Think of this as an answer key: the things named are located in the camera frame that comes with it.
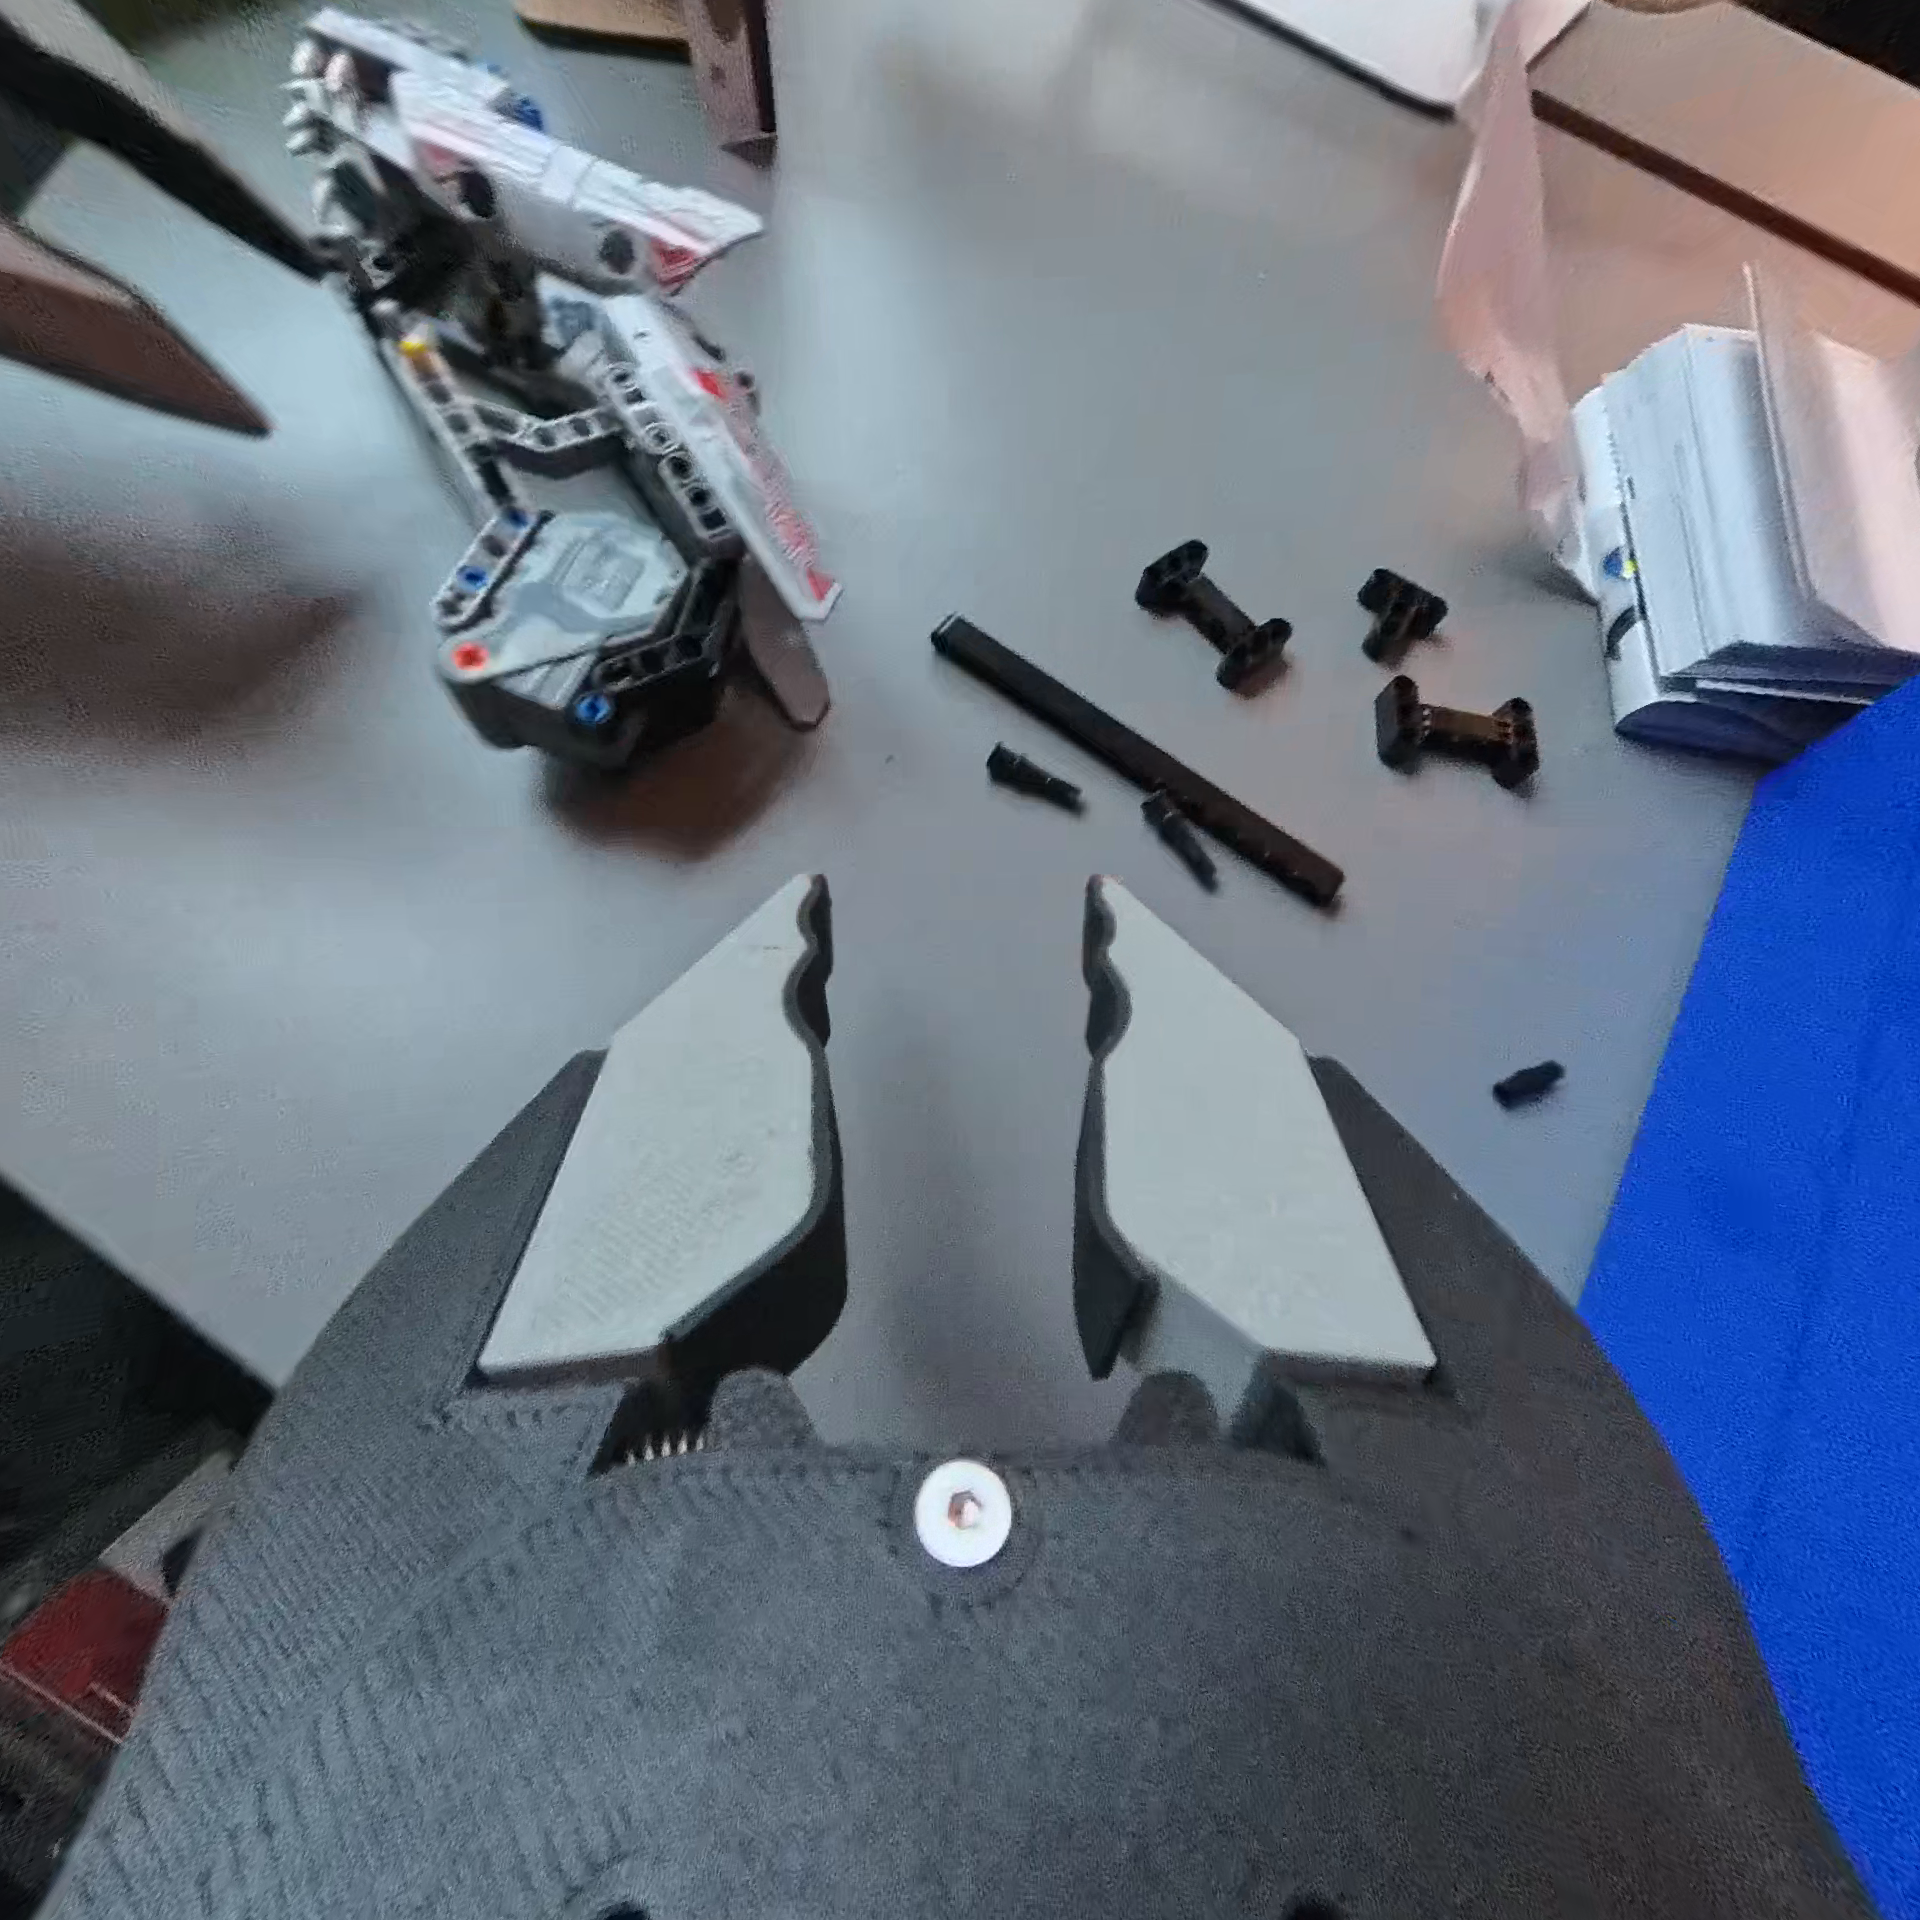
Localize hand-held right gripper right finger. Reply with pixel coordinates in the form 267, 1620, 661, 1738
1071, 873, 1441, 1384

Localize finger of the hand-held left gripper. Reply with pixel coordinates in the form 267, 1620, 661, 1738
0, 218, 275, 441
0, 0, 326, 282

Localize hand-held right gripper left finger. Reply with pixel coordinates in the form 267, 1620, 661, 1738
478, 873, 850, 1391

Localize long black lego tile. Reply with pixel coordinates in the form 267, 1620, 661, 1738
931, 614, 1347, 912

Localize blue plastic bin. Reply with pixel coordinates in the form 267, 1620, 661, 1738
1574, 681, 1920, 1920

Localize black lego H connector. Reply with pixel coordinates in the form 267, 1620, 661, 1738
1371, 672, 1545, 794
1133, 538, 1295, 692

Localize black lego angle connector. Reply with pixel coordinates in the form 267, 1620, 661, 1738
1355, 568, 1451, 666

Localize open cardboard box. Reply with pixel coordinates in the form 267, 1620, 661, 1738
515, 0, 781, 164

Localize red badge card holder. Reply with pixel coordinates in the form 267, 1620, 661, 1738
0, 1568, 169, 1750

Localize stack of white booklets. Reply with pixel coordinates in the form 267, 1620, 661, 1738
1551, 322, 1920, 768

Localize pink plastic bag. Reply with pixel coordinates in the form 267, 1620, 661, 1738
1431, 0, 1596, 496

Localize white stand base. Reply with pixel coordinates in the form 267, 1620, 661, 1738
1223, 0, 1501, 110

